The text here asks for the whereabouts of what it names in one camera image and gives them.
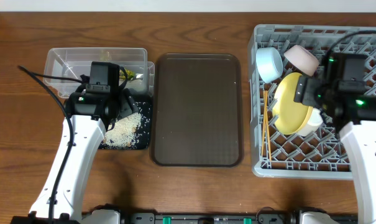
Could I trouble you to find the pile of rice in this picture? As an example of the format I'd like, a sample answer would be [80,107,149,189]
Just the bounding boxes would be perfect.
[102,104,151,149]

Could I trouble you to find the white green cup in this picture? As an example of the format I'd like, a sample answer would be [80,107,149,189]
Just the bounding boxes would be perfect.
[297,108,323,137]

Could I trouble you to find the yellow plate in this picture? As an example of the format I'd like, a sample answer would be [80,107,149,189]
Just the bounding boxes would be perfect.
[272,72,313,135]

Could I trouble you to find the light blue bowl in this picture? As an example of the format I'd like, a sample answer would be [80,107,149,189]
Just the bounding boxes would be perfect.
[255,47,283,83]

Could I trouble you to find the wooden chopstick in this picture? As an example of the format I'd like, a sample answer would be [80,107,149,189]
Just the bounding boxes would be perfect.
[261,90,268,156]
[264,90,272,161]

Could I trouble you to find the green snack wrapper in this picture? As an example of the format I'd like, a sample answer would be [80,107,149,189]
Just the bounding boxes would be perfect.
[119,68,135,80]

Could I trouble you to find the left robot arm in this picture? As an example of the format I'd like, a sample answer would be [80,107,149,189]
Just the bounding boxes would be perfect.
[11,84,137,223]

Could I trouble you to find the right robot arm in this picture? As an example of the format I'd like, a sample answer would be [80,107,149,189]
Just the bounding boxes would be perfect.
[294,52,376,223]

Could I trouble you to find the black waste tray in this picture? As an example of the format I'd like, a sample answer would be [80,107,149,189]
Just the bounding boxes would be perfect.
[97,93,154,151]

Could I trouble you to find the grey dishwasher rack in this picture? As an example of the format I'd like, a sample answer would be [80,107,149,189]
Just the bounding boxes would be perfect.
[247,24,376,180]

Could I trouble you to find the clear plastic bin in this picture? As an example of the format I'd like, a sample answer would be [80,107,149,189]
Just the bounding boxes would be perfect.
[44,47,155,98]

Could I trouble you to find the brown serving tray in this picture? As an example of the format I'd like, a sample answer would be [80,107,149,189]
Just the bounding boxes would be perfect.
[150,53,244,167]

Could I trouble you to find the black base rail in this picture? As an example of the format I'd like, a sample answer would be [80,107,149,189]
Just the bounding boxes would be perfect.
[81,203,359,224]

